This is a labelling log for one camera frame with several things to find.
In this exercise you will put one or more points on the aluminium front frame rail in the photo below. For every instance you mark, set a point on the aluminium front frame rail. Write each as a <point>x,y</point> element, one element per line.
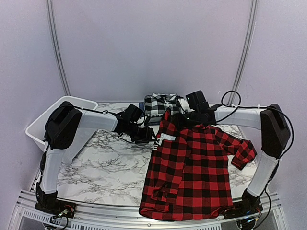
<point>104,217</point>

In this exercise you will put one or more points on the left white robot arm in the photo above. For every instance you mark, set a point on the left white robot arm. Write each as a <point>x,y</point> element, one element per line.
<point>60,131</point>

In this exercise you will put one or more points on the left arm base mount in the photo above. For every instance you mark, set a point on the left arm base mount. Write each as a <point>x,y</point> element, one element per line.
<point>60,209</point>

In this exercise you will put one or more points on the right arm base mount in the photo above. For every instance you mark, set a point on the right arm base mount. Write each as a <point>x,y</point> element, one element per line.
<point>240,210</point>

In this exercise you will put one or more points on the right wall aluminium profile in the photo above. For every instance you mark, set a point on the right wall aluminium profile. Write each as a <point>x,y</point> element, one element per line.
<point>247,44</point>

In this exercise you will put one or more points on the wall aluminium profile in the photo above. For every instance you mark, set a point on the wall aluminium profile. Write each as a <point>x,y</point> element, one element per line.
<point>247,44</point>
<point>56,47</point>

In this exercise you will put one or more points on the left wall aluminium profile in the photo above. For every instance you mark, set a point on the left wall aluminium profile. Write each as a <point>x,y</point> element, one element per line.
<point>56,47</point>

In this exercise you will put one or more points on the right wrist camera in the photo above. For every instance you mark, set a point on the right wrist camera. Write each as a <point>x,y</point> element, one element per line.
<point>184,106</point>

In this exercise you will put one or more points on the blue checked folded shirt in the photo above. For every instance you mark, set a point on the blue checked folded shirt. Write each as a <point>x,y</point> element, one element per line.
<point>141,106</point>

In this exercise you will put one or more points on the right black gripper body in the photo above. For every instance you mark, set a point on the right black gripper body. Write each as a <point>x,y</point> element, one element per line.
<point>192,121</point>

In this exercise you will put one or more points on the white plastic bin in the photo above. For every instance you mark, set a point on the white plastic bin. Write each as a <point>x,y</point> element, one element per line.
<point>36,130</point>

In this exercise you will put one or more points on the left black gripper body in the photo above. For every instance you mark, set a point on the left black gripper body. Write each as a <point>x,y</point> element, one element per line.
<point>139,136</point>

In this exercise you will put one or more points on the black white plaid folded shirt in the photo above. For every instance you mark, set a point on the black white plaid folded shirt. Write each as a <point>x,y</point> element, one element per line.
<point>156,104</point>

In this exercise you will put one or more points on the red black plaid shirt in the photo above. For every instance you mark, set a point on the red black plaid shirt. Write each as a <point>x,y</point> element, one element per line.
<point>187,176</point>

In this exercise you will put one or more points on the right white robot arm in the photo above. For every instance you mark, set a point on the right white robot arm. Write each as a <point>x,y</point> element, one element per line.
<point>277,134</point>

